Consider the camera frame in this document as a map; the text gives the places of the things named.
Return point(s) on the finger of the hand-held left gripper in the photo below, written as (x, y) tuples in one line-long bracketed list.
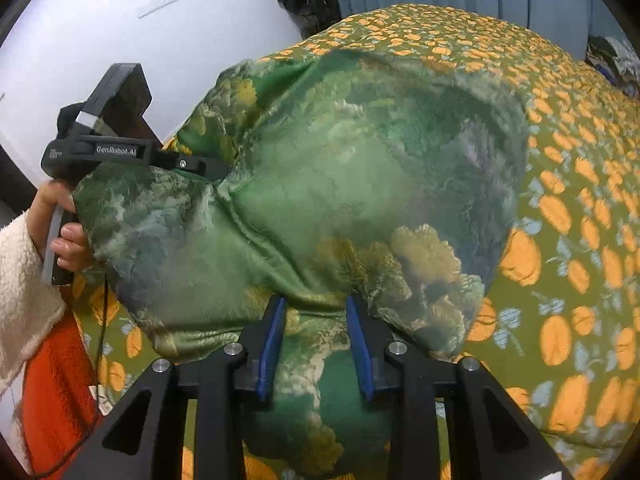
[(190, 164)]

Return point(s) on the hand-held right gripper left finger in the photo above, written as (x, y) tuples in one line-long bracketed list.
[(270, 350)]

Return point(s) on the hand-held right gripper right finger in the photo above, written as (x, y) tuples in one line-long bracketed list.
[(361, 355)]

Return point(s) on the green landscape print jacket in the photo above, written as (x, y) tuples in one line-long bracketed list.
[(325, 185)]

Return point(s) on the person's left forearm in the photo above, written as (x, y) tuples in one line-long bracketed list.
[(25, 300)]

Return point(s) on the pile of clothes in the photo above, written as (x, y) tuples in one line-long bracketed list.
[(620, 65)]

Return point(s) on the person's left hand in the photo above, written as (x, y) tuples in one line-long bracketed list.
[(72, 247)]

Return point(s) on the orange cloth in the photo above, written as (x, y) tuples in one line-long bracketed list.
[(55, 385)]

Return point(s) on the orange floral green quilt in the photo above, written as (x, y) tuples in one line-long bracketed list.
[(575, 260)]

